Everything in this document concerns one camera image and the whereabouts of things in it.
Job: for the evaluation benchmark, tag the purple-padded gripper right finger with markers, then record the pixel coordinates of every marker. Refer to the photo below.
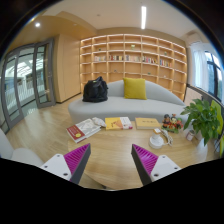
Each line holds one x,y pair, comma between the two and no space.
151,167

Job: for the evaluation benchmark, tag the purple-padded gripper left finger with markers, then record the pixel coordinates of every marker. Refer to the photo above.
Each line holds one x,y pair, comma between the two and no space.
69,166

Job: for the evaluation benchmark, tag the white charger plug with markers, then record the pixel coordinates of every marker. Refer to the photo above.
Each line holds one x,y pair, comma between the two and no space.
157,133

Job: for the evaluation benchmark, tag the red and white book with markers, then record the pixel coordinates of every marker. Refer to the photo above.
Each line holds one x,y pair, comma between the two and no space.
83,130

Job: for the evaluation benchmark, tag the tan hardcover book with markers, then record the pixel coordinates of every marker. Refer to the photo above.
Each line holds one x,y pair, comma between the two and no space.
146,123

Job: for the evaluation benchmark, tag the grey armchair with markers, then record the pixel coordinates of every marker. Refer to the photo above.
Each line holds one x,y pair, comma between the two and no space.
22,155

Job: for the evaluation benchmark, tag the colourful figurine toy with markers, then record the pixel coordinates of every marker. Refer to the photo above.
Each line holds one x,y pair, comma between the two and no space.
171,123

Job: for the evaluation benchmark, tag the small red white can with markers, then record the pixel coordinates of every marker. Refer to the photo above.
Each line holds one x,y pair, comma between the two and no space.
190,135

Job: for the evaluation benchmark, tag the yellow book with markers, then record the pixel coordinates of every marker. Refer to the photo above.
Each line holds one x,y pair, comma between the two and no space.
117,123

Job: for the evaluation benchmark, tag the grey curved sofa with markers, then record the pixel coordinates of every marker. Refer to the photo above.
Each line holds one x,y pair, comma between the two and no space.
159,102

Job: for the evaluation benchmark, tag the green potted plant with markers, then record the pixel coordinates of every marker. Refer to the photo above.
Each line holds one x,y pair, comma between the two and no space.
203,117

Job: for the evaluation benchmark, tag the black backpack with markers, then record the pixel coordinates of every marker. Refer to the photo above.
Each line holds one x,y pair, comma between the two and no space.
95,91

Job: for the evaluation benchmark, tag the yellow cushion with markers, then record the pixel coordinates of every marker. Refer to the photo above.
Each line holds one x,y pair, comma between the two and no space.
134,88

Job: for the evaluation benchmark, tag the glass double door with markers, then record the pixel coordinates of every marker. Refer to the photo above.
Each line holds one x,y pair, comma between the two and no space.
26,82

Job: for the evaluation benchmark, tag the window with white curtain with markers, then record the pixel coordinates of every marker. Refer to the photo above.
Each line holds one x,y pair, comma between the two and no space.
207,70

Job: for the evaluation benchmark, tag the ceiling strip light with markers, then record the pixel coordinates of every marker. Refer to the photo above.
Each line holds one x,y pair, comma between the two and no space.
143,16

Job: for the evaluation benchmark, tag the wooden wall bookshelf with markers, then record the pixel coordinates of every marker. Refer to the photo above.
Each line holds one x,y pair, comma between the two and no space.
117,56

